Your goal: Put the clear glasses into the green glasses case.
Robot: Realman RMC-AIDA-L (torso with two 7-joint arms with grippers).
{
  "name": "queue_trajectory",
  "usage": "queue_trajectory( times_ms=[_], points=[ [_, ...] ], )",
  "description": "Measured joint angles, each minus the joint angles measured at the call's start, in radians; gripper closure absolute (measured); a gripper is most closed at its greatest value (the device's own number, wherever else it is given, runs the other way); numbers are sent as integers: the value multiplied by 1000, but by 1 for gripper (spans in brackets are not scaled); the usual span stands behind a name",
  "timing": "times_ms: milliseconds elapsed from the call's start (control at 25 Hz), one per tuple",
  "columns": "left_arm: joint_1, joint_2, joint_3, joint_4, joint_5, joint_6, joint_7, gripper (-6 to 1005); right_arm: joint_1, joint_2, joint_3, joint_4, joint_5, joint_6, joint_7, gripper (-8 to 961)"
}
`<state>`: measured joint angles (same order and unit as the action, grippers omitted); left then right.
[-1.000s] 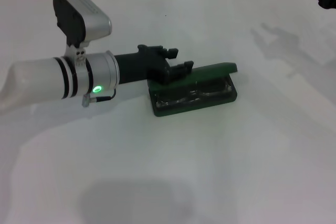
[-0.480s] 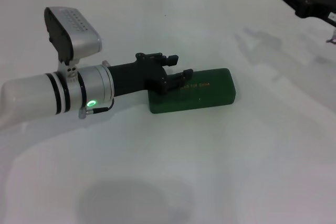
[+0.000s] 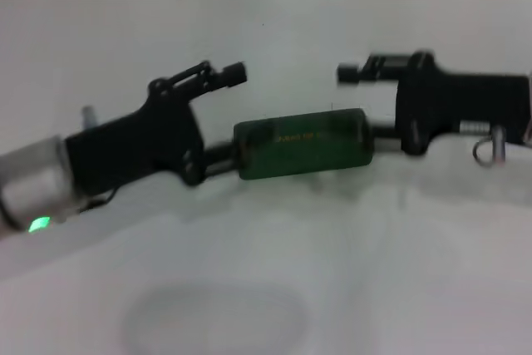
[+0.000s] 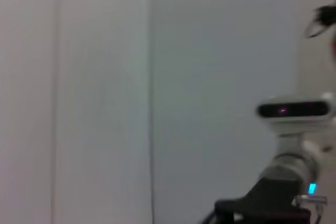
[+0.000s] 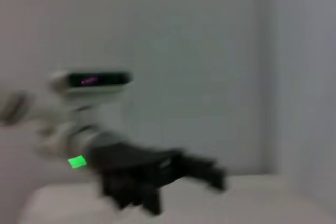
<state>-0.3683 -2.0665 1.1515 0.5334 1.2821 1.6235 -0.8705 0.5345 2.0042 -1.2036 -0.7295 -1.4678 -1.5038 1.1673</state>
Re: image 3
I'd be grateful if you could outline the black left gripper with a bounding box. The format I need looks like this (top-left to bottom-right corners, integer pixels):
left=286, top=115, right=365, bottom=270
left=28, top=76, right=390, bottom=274
left=64, top=59, right=249, bottom=189

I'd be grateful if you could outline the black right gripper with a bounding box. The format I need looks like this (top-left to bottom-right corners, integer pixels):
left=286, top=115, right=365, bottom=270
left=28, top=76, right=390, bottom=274
left=336, top=51, right=532, bottom=155

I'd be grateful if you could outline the green glasses case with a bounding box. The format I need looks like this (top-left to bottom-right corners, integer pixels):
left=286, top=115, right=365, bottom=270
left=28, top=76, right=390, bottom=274
left=232, top=108, right=374, bottom=181

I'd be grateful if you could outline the right gripper silver plug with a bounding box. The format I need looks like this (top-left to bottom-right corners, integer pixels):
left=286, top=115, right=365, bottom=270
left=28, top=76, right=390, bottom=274
left=488, top=128, right=507, bottom=167

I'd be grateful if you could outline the gripper silver plug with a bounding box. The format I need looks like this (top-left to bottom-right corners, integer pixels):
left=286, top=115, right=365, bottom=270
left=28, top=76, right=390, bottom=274
left=80, top=105, right=99, bottom=128
left=488, top=128, right=507, bottom=167

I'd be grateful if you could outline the left gripper silver plug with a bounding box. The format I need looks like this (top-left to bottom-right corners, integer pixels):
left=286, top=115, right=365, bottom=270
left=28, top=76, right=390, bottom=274
left=80, top=105, right=99, bottom=128

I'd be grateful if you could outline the right gripper thin black cable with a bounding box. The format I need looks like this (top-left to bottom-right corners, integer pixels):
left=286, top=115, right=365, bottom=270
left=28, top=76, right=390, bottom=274
left=473, top=134, right=495, bottom=165

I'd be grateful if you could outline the gripper thin black cable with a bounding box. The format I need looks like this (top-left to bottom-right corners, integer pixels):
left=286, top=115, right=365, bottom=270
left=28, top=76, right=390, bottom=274
left=76, top=188, right=120, bottom=211
left=473, top=134, right=495, bottom=165

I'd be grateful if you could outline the left gripper thin black cable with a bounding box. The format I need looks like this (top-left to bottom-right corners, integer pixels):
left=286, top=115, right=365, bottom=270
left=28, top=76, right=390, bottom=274
left=76, top=188, right=120, bottom=211

